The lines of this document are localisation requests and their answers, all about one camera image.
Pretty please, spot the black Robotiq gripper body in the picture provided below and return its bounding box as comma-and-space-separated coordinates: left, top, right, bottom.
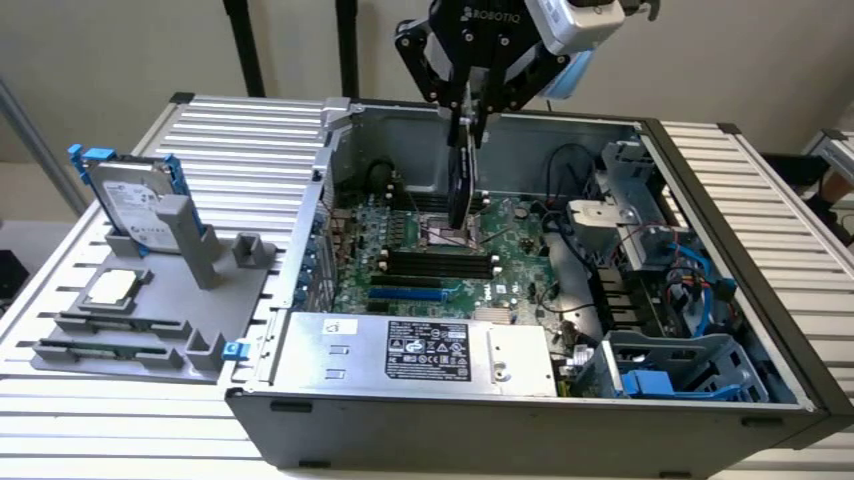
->
426, 0, 543, 72

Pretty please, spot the black graphics card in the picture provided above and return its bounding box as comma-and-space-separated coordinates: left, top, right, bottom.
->
444, 74, 492, 232

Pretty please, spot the black RAM slot bank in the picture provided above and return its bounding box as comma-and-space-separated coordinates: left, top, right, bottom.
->
398, 187, 496, 215
387, 248, 503, 280

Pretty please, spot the black expansion slot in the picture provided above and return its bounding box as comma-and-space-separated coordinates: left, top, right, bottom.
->
368, 273, 443, 289

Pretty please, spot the blue expansion slot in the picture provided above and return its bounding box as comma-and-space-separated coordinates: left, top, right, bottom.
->
364, 286, 447, 305

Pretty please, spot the black stand pole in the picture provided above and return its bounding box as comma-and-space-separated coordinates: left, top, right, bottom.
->
331, 0, 363, 100
228, 0, 270, 99

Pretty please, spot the grey metal disk bay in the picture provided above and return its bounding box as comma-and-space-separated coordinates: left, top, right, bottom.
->
564, 139, 697, 274

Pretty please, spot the CPU socket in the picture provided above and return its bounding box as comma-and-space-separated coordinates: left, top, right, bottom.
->
414, 209, 483, 250

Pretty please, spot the green motherboard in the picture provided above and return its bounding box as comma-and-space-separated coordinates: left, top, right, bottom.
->
330, 192, 568, 326

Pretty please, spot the slatted metal side table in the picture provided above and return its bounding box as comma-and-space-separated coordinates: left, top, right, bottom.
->
798, 128, 854, 174

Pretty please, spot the silver power supply unit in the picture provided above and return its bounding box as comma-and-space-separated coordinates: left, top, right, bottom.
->
268, 311, 559, 399

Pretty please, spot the grey parts rack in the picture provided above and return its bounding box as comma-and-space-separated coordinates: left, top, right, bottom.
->
29, 194, 283, 386

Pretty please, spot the grey drive cage blue latch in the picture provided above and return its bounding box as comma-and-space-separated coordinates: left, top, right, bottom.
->
578, 328, 770, 404

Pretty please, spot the silver CPU chip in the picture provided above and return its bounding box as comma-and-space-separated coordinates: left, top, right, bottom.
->
88, 271, 153, 305

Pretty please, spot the black open PC case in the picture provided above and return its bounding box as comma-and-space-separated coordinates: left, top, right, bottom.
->
223, 97, 837, 471

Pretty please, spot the black box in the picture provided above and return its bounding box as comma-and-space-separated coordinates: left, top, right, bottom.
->
0, 248, 29, 302

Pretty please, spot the green RAM stick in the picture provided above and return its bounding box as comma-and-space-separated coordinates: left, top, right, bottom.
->
39, 339, 169, 362

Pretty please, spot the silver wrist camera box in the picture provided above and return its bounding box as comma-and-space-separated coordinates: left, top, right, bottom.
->
523, 0, 628, 55

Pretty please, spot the black power wire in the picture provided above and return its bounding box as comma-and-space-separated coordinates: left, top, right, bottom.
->
540, 143, 606, 206

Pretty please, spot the hard disk with blue bracket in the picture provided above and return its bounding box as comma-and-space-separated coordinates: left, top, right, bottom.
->
67, 143, 203, 252

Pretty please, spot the blue data wire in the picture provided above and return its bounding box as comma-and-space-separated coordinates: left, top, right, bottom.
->
665, 238, 739, 347

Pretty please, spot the grey metal frame bar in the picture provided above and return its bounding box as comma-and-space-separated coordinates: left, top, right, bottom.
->
0, 74, 89, 217

